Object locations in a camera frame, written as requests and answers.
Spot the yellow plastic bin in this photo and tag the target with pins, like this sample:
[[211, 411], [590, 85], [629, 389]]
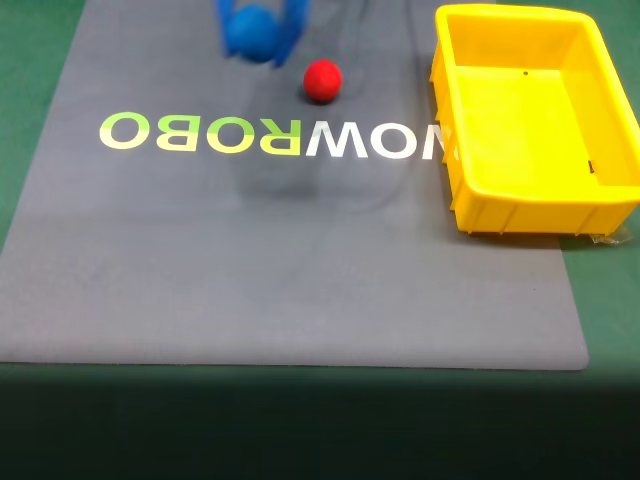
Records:
[[520, 130]]

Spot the clear plastic wrapper scrap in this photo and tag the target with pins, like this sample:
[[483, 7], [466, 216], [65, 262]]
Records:
[[609, 237]]

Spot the red ball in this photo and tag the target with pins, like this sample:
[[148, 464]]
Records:
[[323, 80]]

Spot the grey mat with printed letters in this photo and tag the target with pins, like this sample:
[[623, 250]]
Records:
[[250, 260]]

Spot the blue ball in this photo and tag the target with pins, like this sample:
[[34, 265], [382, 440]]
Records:
[[252, 32]]

